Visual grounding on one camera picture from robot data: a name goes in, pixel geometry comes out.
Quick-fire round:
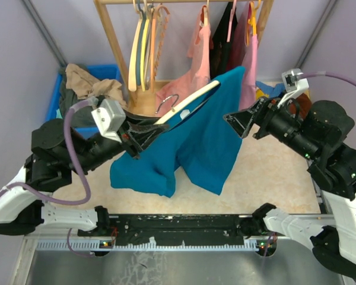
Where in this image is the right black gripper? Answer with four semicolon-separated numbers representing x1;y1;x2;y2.
221;90;317;159

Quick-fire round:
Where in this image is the cream plastic hanger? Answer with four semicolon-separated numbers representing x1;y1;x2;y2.
154;80;220;125

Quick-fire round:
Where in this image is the teal blue t shirt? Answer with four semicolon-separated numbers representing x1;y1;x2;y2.
110;66;245;198

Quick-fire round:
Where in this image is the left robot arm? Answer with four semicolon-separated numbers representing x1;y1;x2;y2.
0;115;169;236

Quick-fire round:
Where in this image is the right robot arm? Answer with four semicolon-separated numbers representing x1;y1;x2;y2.
224;98;356;281

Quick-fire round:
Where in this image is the salmon pink t shirt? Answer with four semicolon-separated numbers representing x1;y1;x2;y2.
155;17;211;116

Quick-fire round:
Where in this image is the dark grey t shirt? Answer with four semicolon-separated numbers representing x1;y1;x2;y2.
59;70;95;128

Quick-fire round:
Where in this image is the brown t shirt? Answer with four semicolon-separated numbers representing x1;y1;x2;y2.
290;93;313;119

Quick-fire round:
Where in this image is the beige t shirt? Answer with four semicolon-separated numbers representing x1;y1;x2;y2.
65;64;128;109

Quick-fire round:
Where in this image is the black t shirt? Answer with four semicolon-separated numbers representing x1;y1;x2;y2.
209;2;237;79

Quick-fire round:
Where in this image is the yellow hanger with shirt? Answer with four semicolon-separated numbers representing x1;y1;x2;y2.
244;0;261;46

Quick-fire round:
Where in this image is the orange plastic hanger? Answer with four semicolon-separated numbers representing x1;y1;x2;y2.
150;4;170;93

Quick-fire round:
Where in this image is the beige hanger with shirt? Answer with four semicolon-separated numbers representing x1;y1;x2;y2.
201;0;209;28

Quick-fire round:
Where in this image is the pink hanger with shirt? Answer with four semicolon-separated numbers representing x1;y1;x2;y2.
226;0;237;43

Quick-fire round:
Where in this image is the yellow cloth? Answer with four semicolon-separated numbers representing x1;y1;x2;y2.
256;88;269;100

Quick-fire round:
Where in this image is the wooden clothes rack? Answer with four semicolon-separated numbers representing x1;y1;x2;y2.
94;1;274;116

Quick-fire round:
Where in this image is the light blue cloth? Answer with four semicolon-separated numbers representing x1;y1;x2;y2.
256;81;286;98

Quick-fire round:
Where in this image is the blue plastic bin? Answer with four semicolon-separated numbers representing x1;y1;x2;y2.
45;64;122;138

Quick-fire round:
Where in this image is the mint green cloth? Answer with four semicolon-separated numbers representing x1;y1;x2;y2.
56;109;63;119

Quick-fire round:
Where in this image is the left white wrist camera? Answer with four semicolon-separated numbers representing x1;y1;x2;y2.
91;99;126;142

